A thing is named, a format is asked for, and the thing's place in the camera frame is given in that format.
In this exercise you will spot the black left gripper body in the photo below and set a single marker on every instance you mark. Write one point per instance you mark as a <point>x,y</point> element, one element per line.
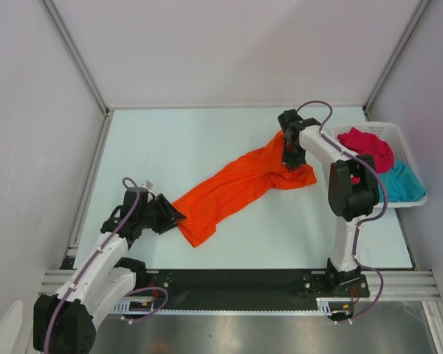
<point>156,217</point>

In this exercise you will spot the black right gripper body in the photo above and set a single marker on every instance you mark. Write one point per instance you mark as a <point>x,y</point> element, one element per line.
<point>293,155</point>

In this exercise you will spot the orange t-shirt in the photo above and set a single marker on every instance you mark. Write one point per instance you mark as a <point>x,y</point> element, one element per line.
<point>237,185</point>

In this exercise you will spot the red t-shirt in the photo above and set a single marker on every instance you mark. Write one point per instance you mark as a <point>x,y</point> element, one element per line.
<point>364,143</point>

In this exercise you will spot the white plastic laundry basket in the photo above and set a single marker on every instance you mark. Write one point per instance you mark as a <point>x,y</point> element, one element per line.
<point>391,134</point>

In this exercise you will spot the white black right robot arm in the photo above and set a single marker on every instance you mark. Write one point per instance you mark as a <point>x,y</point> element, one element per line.
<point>352,193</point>

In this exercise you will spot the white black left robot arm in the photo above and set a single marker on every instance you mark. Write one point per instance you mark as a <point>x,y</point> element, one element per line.
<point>67,321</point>

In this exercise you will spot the teal t-shirt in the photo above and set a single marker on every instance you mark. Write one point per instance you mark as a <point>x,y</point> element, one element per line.
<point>401,184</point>

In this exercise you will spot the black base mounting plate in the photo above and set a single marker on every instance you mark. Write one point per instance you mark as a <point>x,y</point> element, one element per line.
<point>282,300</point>

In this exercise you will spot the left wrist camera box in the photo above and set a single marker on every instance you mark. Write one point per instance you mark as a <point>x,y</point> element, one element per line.
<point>147,185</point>

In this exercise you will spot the aluminium frame rail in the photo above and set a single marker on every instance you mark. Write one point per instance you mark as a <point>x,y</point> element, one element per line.
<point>396,285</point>

